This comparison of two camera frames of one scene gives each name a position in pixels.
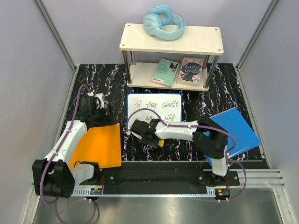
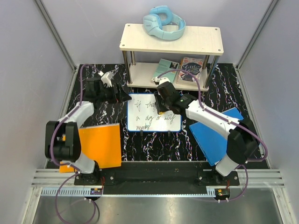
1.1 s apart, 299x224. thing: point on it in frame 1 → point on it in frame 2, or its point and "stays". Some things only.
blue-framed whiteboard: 168,106 stays
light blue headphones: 162,23 stays
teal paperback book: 165,73 stays
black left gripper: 108,120 → 120,97
